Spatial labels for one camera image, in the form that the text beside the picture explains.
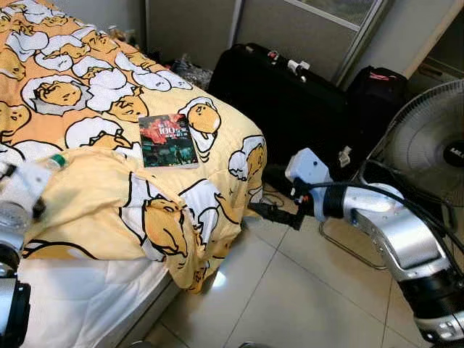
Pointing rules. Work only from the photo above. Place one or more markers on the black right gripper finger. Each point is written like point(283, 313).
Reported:
point(274, 177)
point(275, 214)

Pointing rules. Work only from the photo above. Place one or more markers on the dark red cover book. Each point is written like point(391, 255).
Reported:
point(167, 141)

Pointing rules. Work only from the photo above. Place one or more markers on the yellow cartoon egg blanket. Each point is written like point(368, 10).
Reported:
point(87, 196)

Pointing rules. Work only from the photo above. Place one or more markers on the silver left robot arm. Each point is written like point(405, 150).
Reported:
point(11, 225)

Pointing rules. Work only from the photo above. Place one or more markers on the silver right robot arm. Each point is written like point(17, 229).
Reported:
point(399, 239)

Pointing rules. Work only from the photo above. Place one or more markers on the black suitcase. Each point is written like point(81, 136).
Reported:
point(283, 101)

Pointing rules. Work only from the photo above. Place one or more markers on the black backpack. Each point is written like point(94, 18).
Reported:
point(377, 109)

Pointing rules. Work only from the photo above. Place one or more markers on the dark clutter pile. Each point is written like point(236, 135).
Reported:
point(190, 72)

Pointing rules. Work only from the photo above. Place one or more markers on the grey electric fan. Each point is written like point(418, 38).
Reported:
point(428, 138)

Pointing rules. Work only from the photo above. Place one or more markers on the white shelf unit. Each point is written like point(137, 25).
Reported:
point(442, 69)

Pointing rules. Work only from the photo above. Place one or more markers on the white quilted mattress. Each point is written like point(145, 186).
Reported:
point(80, 304)

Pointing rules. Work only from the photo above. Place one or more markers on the clear bottle green cap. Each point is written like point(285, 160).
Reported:
point(56, 161)

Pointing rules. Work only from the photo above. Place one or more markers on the silver metal tube frame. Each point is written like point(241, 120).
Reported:
point(348, 252)

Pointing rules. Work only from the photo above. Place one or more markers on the black metal frame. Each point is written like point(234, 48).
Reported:
point(370, 168)

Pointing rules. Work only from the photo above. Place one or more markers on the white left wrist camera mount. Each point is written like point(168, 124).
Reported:
point(25, 185)

